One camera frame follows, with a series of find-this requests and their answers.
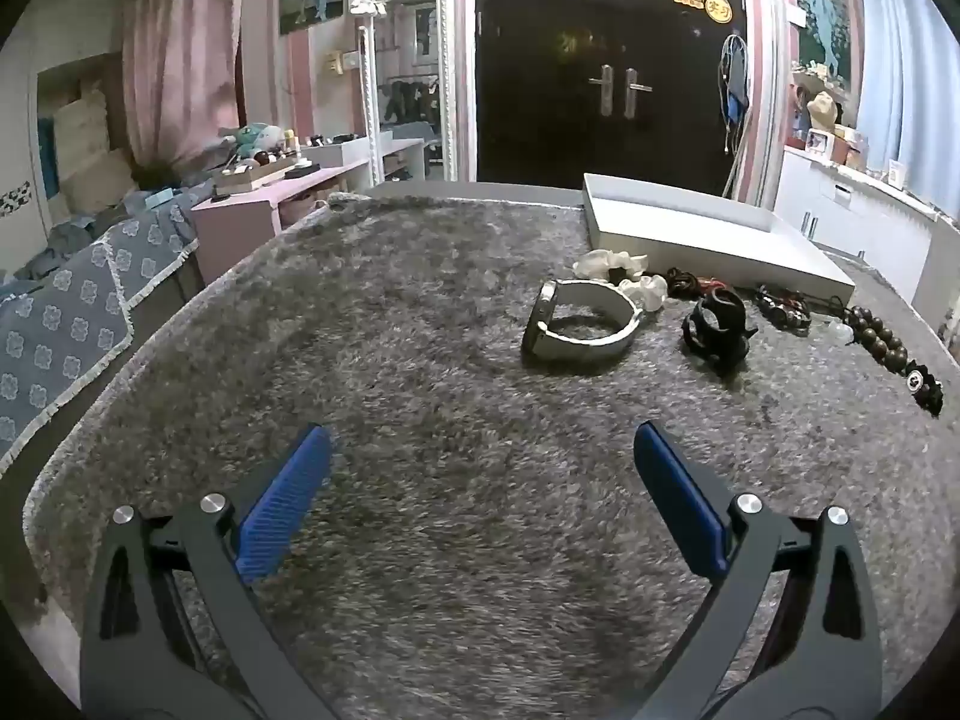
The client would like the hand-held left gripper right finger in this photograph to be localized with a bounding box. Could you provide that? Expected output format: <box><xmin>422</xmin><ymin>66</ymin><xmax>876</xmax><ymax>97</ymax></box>
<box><xmin>607</xmin><ymin>421</ymin><xmax>886</xmax><ymax>720</ymax></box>

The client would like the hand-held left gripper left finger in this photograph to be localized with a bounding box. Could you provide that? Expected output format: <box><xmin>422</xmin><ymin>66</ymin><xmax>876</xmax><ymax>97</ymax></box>
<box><xmin>79</xmin><ymin>424</ymin><xmax>338</xmax><ymax>720</ymax></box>

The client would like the black hair claw clip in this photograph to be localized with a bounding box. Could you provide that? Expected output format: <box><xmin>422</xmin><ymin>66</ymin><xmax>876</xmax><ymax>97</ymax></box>
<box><xmin>681</xmin><ymin>289</ymin><xmax>757</xmax><ymax>377</ymax></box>

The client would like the dark metal bead bracelet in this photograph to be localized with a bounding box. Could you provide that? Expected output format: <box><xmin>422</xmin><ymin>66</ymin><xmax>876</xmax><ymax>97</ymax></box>
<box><xmin>754</xmin><ymin>285</ymin><xmax>813</xmax><ymax>337</ymax></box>

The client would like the grey band wristwatch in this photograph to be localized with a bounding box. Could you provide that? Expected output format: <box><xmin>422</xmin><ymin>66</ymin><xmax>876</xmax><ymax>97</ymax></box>
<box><xmin>521</xmin><ymin>279</ymin><xmax>640</xmax><ymax>361</ymax></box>

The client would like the white scrunchie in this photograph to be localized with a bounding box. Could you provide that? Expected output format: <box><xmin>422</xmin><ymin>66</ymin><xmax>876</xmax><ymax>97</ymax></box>
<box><xmin>619</xmin><ymin>274</ymin><xmax>668</xmax><ymax>314</ymax></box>
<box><xmin>572</xmin><ymin>247</ymin><xmax>646</xmax><ymax>284</ymax></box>

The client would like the brown wooden bead bracelet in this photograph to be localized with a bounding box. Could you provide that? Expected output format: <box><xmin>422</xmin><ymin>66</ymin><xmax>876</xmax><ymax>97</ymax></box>
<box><xmin>844</xmin><ymin>305</ymin><xmax>944</xmax><ymax>417</ymax></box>

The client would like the white shallow tray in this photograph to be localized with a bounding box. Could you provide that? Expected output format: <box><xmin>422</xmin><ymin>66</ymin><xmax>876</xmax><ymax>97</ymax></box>
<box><xmin>581</xmin><ymin>172</ymin><xmax>857</xmax><ymax>306</ymax></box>

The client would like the grey shaggy rug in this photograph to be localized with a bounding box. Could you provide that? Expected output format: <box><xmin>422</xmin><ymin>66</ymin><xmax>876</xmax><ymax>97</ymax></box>
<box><xmin>22</xmin><ymin>191</ymin><xmax>960</xmax><ymax>720</ymax></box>

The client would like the pink shelf unit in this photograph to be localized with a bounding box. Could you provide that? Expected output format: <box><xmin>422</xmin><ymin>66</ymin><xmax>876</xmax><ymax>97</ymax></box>
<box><xmin>191</xmin><ymin>139</ymin><xmax>428</xmax><ymax>286</ymax></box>

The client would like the blue patterned blanket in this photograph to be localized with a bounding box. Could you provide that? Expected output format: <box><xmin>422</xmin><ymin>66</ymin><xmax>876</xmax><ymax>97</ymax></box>
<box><xmin>0</xmin><ymin>187</ymin><xmax>203</xmax><ymax>466</ymax></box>

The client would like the wooden tray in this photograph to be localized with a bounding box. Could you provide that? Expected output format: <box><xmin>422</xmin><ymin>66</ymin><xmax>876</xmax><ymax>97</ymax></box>
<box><xmin>212</xmin><ymin>154</ymin><xmax>297</xmax><ymax>192</ymax></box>

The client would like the white cabinet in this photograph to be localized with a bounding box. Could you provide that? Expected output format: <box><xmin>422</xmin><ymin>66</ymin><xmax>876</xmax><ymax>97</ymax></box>
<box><xmin>772</xmin><ymin>146</ymin><xmax>960</xmax><ymax>308</ymax></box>

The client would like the white storage box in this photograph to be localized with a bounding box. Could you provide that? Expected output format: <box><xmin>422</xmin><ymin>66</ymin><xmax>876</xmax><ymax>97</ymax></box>
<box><xmin>304</xmin><ymin>131</ymin><xmax>395</xmax><ymax>170</ymax></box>

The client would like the teal plush toy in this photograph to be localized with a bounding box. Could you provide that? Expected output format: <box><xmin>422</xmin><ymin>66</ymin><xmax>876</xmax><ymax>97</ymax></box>
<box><xmin>221</xmin><ymin>122</ymin><xmax>290</xmax><ymax>158</ymax></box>

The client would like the beige plush toy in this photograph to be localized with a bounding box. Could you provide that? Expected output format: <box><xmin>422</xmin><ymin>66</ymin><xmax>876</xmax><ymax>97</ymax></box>
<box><xmin>806</xmin><ymin>90</ymin><xmax>841</xmax><ymax>132</ymax></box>

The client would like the hanging blue bag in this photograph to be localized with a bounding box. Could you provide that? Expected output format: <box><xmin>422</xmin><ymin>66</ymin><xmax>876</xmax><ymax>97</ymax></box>
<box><xmin>718</xmin><ymin>34</ymin><xmax>751</xmax><ymax>155</ymax></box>

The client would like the pink curtain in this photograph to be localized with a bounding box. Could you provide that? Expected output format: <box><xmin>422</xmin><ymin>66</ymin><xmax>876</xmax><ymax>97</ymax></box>
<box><xmin>120</xmin><ymin>0</ymin><xmax>248</xmax><ymax>173</ymax></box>

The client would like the white framed standing mirror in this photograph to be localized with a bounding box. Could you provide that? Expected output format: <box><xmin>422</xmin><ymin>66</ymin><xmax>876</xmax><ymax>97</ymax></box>
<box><xmin>358</xmin><ymin>0</ymin><xmax>458</xmax><ymax>185</ymax></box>

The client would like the black double door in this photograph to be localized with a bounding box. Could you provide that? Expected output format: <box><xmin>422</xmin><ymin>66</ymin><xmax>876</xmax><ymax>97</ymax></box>
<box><xmin>476</xmin><ymin>0</ymin><xmax>751</xmax><ymax>200</ymax></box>

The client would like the blue curtain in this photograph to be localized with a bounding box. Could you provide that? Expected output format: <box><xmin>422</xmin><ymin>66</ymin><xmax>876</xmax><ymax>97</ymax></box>
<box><xmin>851</xmin><ymin>0</ymin><xmax>960</xmax><ymax>226</ymax></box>

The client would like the red black cord bracelet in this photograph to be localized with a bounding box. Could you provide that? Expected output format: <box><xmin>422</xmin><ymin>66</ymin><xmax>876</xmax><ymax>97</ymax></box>
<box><xmin>666</xmin><ymin>266</ymin><xmax>726</xmax><ymax>299</ymax></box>

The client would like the green wall poster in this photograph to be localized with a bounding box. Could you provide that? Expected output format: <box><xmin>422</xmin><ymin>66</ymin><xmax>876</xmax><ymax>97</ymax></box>
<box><xmin>790</xmin><ymin>0</ymin><xmax>854</xmax><ymax>83</ymax></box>

